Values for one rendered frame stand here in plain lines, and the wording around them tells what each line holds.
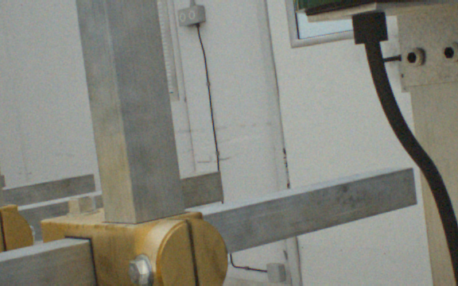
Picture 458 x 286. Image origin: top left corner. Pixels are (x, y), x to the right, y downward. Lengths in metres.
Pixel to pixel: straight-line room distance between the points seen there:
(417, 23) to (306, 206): 0.34
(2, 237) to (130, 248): 0.23
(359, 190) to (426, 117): 0.35
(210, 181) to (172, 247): 0.42
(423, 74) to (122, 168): 0.23
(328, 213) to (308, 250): 3.80
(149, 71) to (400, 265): 3.59
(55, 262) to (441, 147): 0.28
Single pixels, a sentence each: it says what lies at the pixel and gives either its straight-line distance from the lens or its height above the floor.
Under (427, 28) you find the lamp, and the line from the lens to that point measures 0.38.
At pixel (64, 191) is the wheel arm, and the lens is 1.15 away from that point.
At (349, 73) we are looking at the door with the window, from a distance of 4.16.
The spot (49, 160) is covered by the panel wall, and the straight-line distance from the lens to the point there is 6.46.
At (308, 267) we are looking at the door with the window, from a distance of 4.55.
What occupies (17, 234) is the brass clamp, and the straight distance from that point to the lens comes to 0.77.
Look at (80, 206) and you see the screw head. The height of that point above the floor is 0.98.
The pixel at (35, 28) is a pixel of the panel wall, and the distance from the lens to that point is 6.42.
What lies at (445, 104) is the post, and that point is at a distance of 0.38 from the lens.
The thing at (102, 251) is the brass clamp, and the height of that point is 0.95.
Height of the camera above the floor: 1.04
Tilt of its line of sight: 3 degrees down
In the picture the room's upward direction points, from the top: 7 degrees counter-clockwise
